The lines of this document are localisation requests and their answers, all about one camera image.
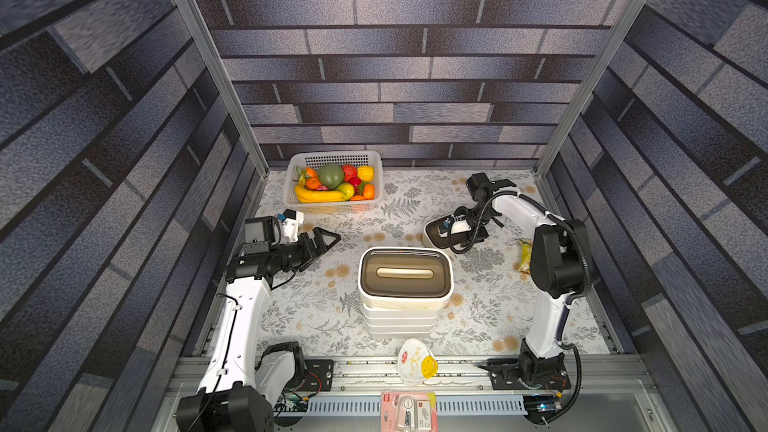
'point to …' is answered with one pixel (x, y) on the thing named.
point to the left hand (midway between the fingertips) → (330, 243)
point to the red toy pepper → (349, 171)
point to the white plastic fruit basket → (340, 182)
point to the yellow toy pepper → (365, 172)
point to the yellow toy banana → (313, 196)
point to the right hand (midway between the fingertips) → (463, 228)
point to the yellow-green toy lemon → (347, 189)
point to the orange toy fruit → (369, 191)
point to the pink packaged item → (409, 411)
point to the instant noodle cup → (416, 362)
